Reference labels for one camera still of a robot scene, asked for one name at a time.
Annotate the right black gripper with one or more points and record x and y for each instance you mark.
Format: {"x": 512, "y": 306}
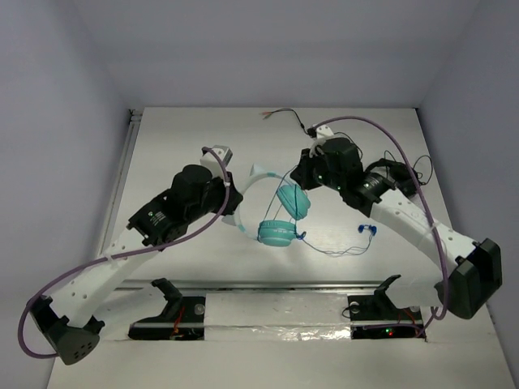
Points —
{"x": 302, "y": 173}

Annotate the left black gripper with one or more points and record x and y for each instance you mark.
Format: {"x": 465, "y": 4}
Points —
{"x": 231, "y": 194}

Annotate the teal cat-ear headphones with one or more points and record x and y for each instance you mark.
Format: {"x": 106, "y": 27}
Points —
{"x": 288, "y": 205}

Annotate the blue earbuds with cable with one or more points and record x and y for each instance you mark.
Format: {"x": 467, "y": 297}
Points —
{"x": 372, "y": 229}

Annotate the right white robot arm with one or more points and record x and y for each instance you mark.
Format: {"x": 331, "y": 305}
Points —
{"x": 471, "y": 270}

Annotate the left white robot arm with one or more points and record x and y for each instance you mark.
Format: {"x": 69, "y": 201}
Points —
{"x": 70, "y": 311}

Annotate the black headset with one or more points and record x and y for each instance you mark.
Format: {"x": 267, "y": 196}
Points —
{"x": 398, "y": 172}

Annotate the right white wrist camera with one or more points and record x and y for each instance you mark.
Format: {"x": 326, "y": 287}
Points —
{"x": 322, "y": 134}

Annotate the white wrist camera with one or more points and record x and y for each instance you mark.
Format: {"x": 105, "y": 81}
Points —
{"x": 216, "y": 159}
{"x": 322, "y": 134}

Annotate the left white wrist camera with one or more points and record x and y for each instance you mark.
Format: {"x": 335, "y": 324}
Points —
{"x": 216, "y": 159}

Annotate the aluminium rail frame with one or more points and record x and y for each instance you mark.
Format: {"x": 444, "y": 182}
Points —
{"x": 334, "y": 252}

